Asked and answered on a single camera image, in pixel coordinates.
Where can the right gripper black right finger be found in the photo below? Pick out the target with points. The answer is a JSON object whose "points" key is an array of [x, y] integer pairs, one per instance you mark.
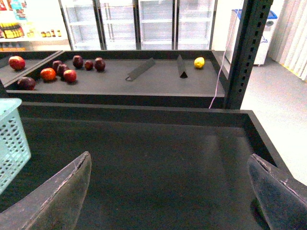
{"points": [[282, 198]]}

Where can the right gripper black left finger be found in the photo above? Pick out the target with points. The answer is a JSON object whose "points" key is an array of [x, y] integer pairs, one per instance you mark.
{"points": [[54, 205]]}

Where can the light green plastic basket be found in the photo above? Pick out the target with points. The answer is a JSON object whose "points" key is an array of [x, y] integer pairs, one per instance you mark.
{"points": [[14, 148]]}

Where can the red apple in cluster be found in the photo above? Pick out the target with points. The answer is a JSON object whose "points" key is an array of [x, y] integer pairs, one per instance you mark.
{"points": [[70, 76]]}

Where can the red apple far left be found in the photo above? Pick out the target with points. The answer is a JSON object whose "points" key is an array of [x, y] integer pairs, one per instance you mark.
{"points": [[17, 63]]}

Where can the black lower display tray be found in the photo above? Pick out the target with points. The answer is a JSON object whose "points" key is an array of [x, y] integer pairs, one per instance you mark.
{"points": [[152, 168]]}

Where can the black display tray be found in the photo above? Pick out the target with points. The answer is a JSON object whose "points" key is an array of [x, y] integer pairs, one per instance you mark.
{"points": [[152, 168], [158, 86]]}

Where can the dark purple fruit front left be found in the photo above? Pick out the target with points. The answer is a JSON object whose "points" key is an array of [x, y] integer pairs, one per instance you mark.
{"points": [[26, 83]]}

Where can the orange red fruit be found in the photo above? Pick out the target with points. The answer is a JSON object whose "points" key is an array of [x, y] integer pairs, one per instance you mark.
{"points": [[48, 74]]}

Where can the dark plum left rear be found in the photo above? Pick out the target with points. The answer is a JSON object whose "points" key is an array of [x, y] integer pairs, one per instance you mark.
{"points": [[55, 64]]}

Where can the small dark red fruit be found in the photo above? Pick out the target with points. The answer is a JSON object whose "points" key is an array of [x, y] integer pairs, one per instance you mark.
{"points": [[88, 65]]}

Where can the dark plum large rear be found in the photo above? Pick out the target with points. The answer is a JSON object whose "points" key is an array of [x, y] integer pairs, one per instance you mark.
{"points": [[77, 61]]}

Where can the dark plum right of cluster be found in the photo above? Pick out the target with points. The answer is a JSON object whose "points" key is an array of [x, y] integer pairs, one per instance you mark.
{"points": [[99, 64]]}

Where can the black upper display tray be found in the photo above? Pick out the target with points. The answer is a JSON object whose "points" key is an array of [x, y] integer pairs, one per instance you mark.
{"points": [[158, 86]]}

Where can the yellow lemon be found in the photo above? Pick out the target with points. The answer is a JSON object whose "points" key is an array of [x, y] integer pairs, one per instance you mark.
{"points": [[199, 63]]}

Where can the black triangular divider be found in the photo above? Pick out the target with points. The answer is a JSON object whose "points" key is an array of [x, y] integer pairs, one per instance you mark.
{"points": [[181, 68]]}

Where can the flat black divider strip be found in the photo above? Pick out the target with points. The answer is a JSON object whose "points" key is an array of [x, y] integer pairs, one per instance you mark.
{"points": [[140, 69]]}

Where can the shelf with bottles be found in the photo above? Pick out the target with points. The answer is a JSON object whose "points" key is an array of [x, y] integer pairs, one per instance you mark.
{"points": [[32, 25]]}

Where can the glass door refrigerator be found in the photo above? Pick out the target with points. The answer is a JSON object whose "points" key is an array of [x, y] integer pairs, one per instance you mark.
{"points": [[139, 24]]}

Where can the white blue chest freezer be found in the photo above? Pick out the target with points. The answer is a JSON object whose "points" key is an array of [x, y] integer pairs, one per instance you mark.
{"points": [[264, 42]]}

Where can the black perforated shelf post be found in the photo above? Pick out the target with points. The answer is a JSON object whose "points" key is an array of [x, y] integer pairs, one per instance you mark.
{"points": [[252, 23]]}

